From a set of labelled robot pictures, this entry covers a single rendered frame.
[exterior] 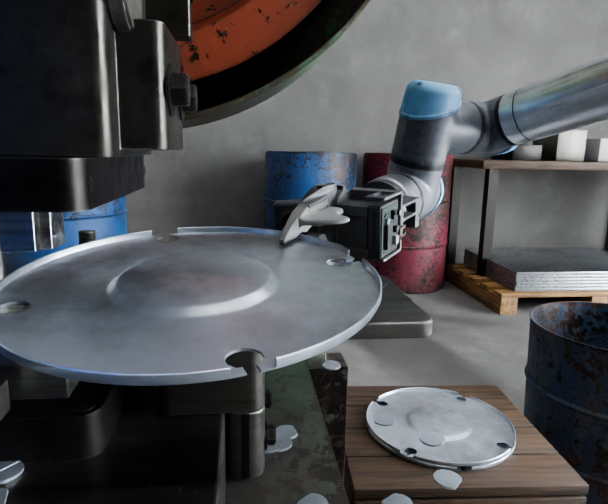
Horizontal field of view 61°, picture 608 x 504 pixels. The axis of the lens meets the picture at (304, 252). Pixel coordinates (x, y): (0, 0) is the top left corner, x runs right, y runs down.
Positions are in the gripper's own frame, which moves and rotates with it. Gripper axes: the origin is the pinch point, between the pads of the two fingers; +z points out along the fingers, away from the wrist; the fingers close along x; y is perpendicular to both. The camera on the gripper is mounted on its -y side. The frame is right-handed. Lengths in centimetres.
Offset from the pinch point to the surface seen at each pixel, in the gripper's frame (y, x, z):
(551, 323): 16, 50, -112
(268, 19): -14.7, -23.9, -20.5
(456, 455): 9, 49, -40
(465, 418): 7, 49, -53
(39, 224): -7.7, -5.3, 19.8
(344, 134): -143, 9, -295
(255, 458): 6.7, 12.5, 14.7
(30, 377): -3.1, 3.3, 24.8
